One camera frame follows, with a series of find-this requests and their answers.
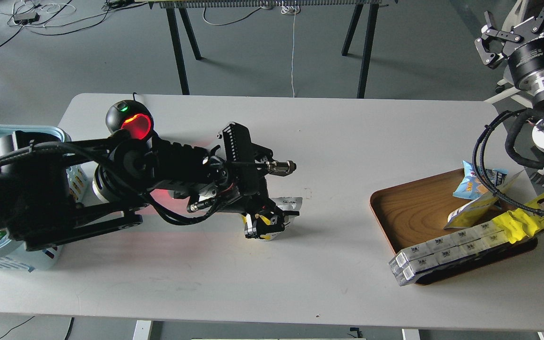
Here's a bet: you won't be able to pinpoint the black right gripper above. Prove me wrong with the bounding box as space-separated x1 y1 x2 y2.
475 2 544 102

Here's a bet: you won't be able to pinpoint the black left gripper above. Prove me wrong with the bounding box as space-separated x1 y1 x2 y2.
225 183 300 239

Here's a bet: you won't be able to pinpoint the yellow nut snack pouch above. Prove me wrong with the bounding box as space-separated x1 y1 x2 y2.
242 196 303 241

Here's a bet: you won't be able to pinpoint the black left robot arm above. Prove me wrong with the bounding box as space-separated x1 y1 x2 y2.
0 122 301 251

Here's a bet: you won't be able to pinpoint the white boxed snack pack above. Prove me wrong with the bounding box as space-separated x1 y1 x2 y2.
388 221 510 286

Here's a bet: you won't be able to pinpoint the blue snack bag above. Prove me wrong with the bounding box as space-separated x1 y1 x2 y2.
452 161 508 200

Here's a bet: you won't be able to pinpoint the yellow white snack pouch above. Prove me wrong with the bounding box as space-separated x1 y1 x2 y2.
444 171 526 230

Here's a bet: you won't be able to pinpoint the yellow cartoon snack bag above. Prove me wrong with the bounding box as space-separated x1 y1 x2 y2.
491 192 544 244

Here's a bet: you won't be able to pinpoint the light blue plastic basket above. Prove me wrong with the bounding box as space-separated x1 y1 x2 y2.
0 125 71 272

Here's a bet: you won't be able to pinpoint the brown wooden tray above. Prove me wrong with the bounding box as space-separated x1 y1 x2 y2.
370 169 538 285

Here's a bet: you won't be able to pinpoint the black trestle table legs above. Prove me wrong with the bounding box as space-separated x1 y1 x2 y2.
148 0 383 99

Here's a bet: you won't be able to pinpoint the black barcode scanner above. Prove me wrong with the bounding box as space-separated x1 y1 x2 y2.
105 99 154 140

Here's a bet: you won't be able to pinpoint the white hanging cable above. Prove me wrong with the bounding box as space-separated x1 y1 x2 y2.
280 4 301 98

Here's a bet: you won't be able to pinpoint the floor cables and adapter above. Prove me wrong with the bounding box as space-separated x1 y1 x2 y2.
0 0 112 64

